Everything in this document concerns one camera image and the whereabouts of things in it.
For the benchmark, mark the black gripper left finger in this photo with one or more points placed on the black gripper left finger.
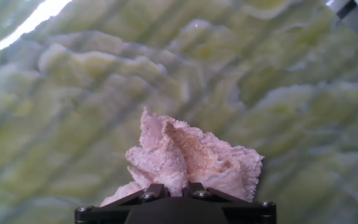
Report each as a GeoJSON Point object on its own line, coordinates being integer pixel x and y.
{"type": "Point", "coordinates": [104, 214]}

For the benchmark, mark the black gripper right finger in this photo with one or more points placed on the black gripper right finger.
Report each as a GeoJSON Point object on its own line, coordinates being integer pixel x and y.
{"type": "Point", "coordinates": [250, 214]}

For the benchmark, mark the pink fluffy cloth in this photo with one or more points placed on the pink fluffy cloth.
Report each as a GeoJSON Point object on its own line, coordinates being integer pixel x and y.
{"type": "Point", "coordinates": [182, 155]}

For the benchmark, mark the green marble pattern mat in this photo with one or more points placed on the green marble pattern mat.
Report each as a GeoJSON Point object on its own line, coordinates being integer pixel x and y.
{"type": "Point", "coordinates": [73, 109]}

